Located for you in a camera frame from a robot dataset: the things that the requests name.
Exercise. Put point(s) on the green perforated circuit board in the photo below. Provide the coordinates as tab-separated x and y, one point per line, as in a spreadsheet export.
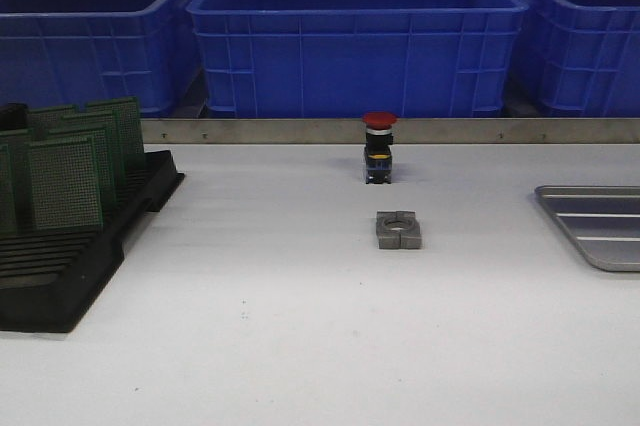
64	183

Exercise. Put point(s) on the blue plastic bin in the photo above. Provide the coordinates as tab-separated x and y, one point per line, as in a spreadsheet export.
580	58
78	51
344	58

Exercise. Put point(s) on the blue plastic bin centre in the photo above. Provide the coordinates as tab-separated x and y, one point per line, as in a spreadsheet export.
344	58

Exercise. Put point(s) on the black slotted board rack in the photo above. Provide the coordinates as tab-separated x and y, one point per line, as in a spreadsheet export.
50	278

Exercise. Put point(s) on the silver metal tray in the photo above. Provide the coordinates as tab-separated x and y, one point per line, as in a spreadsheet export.
601	222

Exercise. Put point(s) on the blue plastic bin left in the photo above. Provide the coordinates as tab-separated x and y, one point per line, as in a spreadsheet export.
78	51

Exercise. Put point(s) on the grey square metal nut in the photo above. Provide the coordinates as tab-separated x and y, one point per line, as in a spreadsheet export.
398	230

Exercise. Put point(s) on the green circuit board middle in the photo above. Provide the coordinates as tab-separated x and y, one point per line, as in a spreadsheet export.
101	128

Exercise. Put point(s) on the red emergency stop button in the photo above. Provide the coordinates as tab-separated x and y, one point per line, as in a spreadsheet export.
377	153

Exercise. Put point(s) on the green circuit board back left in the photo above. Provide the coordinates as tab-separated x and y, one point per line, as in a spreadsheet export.
41	120

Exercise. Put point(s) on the green circuit board back right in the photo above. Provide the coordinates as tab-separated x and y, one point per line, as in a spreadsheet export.
127	110

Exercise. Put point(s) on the blue plastic bin right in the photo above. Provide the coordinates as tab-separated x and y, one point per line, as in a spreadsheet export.
580	58

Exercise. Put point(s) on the green circuit board far left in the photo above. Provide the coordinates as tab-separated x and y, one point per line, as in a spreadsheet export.
16	197

